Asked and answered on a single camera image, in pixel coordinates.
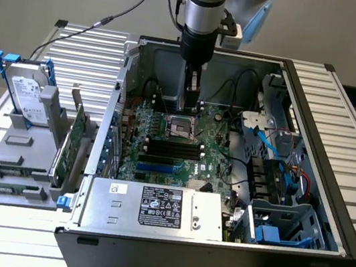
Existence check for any hard disk with blue carrier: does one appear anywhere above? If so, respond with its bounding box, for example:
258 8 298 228
0 50 63 129

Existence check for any short black expansion slot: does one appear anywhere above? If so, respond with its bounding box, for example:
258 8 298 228
133 171 159 184

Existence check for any blue case latch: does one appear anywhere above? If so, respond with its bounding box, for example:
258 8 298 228
54 191 74 213

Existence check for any blue expansion slot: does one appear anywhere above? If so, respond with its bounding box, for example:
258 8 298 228
135 161 174 175

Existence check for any red wire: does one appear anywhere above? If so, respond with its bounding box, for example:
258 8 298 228
295 169 316 200

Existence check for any short black arm cable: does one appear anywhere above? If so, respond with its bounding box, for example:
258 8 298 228
171 0 188 33

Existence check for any metal disk bay cage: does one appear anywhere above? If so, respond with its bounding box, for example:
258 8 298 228
232 68 313 167

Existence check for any looping black wire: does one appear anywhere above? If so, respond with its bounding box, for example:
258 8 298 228
213 64 262 119

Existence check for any light blue SATA wire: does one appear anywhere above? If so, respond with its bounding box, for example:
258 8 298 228
246 125 284 161

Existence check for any CPU socket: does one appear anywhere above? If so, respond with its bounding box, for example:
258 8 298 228
161 112 201 143

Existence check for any black RAM slot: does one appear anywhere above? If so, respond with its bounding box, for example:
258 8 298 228
147 144 203 159
149 136 203 151
148 140 203 155
145 148 203 163

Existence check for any blue disk carrier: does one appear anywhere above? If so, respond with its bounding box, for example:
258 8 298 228
253 223 283 248

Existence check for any green RAM stick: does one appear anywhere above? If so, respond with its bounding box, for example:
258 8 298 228
0 162 49 179

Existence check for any long black cable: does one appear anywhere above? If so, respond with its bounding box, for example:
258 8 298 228
28 0 165 81

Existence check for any long black expansion slot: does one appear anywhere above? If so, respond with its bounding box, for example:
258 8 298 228
137 153 179 169

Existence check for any green graphics card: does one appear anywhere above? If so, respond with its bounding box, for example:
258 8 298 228
47 80 99 193

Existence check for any gray parts rack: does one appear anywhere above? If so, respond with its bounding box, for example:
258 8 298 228
0 77 104 220

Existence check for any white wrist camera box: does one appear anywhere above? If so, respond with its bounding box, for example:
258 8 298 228
219 21 245 52

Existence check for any silver chipset heat sink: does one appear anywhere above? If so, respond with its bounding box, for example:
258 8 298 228
185 178 209 193

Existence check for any gray plastic disk bay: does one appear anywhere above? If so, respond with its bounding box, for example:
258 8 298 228
243 193 347 258

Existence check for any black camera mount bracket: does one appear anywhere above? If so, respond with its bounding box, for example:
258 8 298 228
218 9 241 39

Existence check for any silver power supply unit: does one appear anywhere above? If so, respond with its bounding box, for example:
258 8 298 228
76 173 230 250

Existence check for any green motherboard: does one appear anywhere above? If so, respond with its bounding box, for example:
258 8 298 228
115 90 254 200

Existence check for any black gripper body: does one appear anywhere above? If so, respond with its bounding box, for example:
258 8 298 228
177 25 219 69

